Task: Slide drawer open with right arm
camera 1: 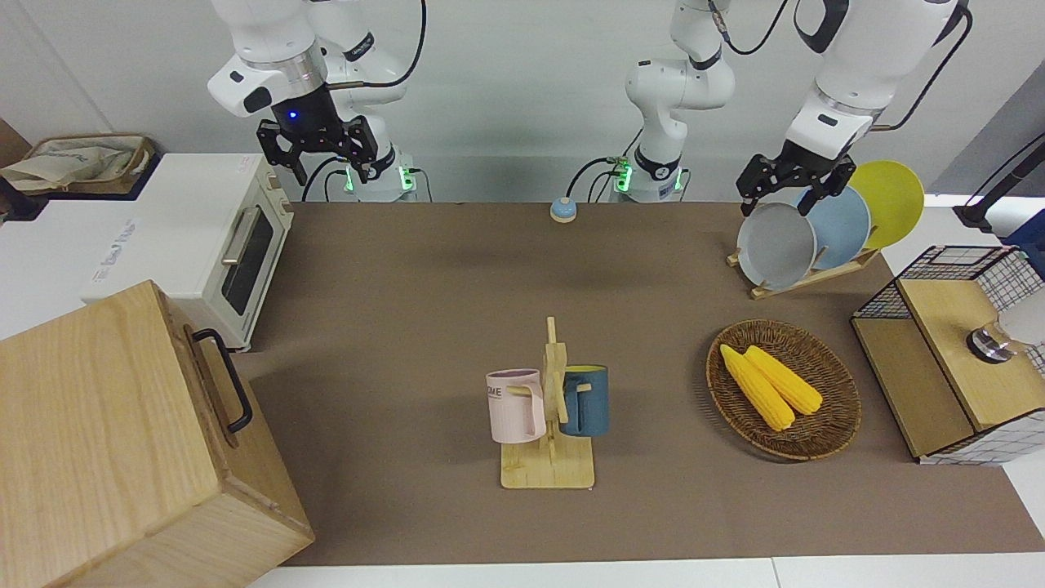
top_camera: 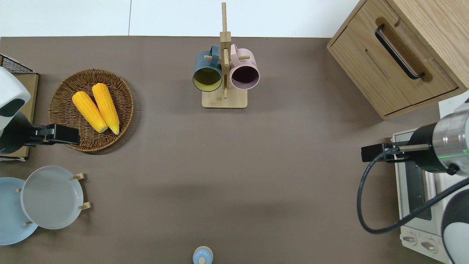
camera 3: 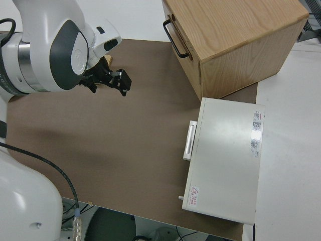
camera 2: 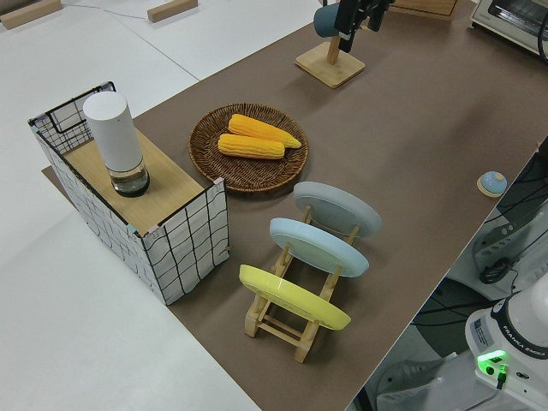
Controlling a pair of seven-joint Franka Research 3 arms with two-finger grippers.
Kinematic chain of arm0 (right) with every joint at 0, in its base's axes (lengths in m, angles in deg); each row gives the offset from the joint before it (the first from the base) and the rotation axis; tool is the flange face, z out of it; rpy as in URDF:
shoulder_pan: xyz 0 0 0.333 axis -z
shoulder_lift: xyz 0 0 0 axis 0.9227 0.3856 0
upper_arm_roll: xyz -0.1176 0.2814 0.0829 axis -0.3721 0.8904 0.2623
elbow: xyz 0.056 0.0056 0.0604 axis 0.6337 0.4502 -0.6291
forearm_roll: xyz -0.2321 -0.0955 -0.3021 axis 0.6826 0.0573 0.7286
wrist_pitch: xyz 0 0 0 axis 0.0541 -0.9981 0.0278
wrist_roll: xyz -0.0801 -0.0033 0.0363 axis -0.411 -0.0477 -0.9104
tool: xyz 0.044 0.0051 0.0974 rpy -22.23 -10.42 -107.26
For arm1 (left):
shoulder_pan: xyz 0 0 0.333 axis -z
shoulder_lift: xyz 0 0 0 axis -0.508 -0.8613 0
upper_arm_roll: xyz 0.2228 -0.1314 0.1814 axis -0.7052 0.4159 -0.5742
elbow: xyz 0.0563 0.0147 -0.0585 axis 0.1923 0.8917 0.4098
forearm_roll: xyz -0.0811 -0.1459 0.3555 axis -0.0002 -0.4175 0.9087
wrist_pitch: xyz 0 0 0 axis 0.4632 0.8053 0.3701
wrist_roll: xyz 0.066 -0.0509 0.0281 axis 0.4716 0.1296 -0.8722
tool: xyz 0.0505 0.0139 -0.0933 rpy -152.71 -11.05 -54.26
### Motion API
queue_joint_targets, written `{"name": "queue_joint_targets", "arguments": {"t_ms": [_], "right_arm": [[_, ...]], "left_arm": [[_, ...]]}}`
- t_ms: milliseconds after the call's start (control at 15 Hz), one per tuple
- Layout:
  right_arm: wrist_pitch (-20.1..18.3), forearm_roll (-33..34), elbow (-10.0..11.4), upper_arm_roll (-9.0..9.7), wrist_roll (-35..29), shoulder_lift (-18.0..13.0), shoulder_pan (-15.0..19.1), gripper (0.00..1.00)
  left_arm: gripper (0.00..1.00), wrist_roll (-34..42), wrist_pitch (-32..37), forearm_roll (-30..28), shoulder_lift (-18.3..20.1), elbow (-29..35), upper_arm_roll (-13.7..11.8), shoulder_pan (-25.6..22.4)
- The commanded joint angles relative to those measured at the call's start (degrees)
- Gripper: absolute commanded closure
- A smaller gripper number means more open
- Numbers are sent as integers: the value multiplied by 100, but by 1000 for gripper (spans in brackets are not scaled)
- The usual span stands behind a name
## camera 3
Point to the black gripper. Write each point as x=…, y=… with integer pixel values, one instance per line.
x=100, y=72

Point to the light wooden drawer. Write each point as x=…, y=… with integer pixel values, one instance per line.
x=193, y=72

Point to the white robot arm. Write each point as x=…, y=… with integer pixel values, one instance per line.
x=37, y=37

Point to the wooden mug rack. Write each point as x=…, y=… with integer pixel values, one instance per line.
x=109, y=60

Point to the brown table mat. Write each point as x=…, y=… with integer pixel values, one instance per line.
x=125, y=150

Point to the white toaster oven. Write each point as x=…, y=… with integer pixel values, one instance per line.
x=225, y=155

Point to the light wooden cabinet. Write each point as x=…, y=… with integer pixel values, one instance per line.
x=238, y=25

